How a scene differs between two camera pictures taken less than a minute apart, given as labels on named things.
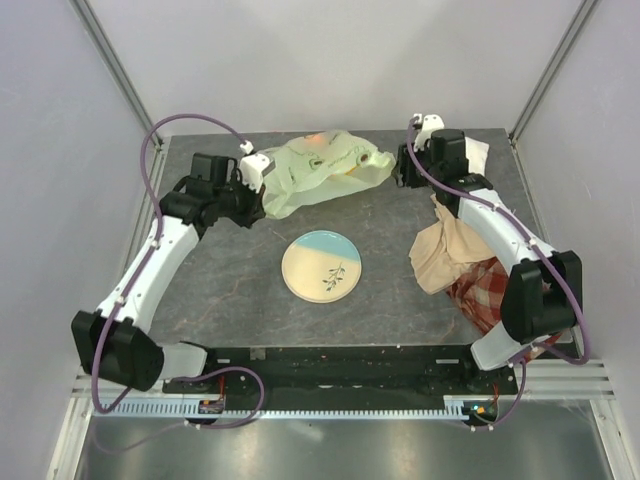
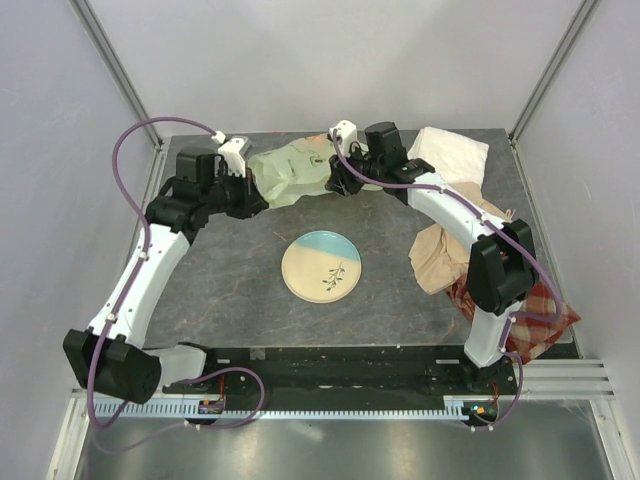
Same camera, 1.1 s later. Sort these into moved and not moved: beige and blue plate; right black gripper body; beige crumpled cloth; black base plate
Moved: right black gripper body
Not moved: beige crumpled cloth; black base plate; beige and blue plate
